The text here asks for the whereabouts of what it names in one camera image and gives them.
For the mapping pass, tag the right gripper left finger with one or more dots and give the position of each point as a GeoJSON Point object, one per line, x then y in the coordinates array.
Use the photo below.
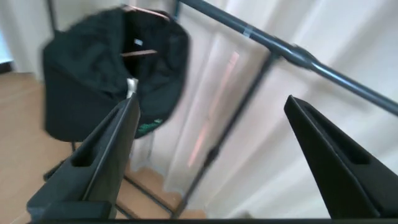
{"type": "Point", "coordinates": [93, 174]}

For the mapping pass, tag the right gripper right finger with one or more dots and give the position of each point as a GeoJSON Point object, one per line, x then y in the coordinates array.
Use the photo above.
{"type": "Point", "coordinates": [342, 186]}

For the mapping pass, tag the black shorts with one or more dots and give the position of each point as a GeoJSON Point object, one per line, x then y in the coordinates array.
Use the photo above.
{"type": "Point", "coordinates": [84, 87]}

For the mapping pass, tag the pink clothes hanger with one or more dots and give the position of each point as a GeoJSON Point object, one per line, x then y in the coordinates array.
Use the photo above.
{"type": "Point", "coordinates": [217, 102]}
{"type": "Point", "coordinates": [140, 53]}

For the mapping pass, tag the black clothes rack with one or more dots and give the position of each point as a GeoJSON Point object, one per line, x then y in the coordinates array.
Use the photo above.
{"type": "Point", "coordinates": [280, 46]}

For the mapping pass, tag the beige curtain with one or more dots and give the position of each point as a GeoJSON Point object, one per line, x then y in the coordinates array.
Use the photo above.
{"type": "Point", "coordinates": [326, 25]}

